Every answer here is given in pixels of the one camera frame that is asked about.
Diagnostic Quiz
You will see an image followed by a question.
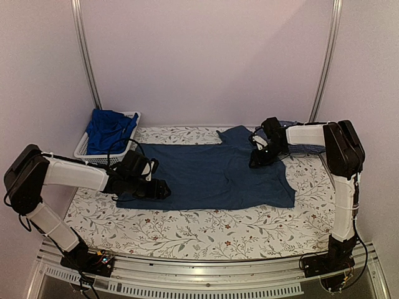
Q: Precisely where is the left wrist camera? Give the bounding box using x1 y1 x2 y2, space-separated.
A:
142 159 159 181

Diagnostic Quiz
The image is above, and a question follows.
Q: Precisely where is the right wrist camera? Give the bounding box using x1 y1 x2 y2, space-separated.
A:
249 134 268 151

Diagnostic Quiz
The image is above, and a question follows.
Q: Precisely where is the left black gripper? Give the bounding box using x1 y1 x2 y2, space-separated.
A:
125 175 171 200

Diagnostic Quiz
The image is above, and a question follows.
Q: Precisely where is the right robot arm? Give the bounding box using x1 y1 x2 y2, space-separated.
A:
249 117 365 274

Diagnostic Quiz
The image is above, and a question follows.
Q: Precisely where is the floral patterned table mat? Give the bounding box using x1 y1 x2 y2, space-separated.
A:
59 125 355 261

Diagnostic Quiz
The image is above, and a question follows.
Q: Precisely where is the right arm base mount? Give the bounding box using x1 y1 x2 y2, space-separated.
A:
299 253 355 278

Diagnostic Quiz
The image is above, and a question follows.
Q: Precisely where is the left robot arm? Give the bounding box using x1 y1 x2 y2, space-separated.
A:
4 144 171 270

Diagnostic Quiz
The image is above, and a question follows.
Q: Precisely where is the folded blue checkered shirt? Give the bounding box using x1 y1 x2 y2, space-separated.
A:
255 121 325 154

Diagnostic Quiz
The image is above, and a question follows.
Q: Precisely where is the dark teal t-shirt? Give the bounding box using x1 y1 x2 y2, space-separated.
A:
116 126 296 211

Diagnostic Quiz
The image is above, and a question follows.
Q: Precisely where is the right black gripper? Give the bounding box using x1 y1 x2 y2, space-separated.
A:
250 141 287 168

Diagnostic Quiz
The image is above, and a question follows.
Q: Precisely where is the left aluminium frame post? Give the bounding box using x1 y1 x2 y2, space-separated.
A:
71 0 102 109

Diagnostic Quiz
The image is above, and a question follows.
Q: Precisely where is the white plastic laundry basket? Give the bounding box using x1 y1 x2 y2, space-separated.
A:
74 109 141 164

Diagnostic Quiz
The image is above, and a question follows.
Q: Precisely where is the aluminium frame post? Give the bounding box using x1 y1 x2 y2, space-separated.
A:
71 0 102 109
309 0 343 123

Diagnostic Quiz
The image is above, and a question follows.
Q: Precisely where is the right aluminium frame post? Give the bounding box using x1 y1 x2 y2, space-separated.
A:
309 0 343 123

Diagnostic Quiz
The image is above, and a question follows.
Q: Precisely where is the bright blue garment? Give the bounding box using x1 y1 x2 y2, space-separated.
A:
85 109 139 155

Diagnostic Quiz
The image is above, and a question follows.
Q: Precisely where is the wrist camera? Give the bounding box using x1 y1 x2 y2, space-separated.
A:
249 134 268 151
142 159 159 181

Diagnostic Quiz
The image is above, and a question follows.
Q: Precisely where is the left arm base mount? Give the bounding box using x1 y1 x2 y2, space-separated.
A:
60 249 115 277

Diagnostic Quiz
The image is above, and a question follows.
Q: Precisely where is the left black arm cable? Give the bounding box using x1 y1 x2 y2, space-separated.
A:
105 138 146 171

